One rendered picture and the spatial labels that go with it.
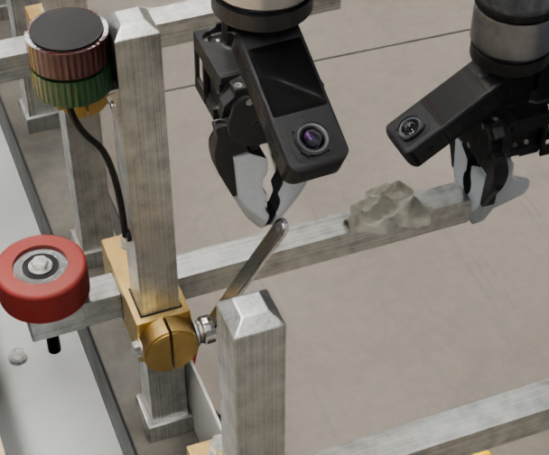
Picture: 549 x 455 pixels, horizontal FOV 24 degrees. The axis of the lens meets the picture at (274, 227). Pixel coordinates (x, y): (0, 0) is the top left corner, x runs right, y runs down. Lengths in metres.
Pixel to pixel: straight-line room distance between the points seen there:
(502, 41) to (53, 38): 0.40
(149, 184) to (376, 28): 2.01
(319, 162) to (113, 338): 0.54
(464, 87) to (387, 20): 1.86
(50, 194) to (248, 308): 0.74
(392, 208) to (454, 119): 0.12
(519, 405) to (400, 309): 1.26
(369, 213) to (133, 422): 0.31
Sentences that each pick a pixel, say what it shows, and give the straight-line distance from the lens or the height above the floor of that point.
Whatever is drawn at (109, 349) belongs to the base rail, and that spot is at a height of 0.70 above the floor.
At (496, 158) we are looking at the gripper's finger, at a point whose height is 0.93.
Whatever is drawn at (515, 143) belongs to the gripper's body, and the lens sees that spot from 1.25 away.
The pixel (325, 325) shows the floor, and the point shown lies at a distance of 2.32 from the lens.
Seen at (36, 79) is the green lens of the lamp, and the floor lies 1.14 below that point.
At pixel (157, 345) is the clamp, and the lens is 1.14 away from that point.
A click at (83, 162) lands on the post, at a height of 0.85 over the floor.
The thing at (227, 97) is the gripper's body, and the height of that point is 1.14.
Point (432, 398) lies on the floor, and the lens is 2.23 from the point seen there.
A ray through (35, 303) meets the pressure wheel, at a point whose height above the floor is 0.90.
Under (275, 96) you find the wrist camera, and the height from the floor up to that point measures 1.17.
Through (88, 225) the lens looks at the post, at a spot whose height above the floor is 0.76.
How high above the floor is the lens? 1.71
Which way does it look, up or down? 43 degrees down
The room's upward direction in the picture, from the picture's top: straight up
